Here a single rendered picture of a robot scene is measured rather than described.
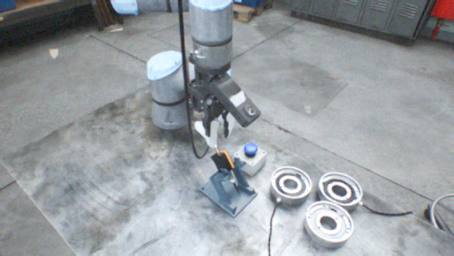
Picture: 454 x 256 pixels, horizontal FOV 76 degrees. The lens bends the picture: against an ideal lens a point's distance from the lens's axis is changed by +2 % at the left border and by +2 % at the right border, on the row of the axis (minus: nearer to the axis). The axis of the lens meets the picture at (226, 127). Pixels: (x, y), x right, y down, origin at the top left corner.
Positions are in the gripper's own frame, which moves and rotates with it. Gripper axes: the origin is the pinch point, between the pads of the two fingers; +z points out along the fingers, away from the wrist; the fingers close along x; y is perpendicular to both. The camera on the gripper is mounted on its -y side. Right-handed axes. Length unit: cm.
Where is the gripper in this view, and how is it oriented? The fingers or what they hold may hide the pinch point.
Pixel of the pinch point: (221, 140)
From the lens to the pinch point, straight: 67.4
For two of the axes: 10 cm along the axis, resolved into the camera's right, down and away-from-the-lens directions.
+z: 0.0, 7.6, 6.5
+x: -6.8, 4.8, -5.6
